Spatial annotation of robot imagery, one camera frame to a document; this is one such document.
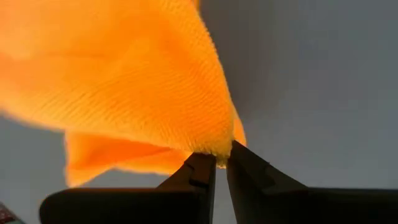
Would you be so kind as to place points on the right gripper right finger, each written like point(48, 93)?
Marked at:
point(295, 205)

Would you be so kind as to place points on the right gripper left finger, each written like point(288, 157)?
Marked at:
point(140, 205)

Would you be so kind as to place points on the orange microfibre towel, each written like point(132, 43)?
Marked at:
point(124, 77)

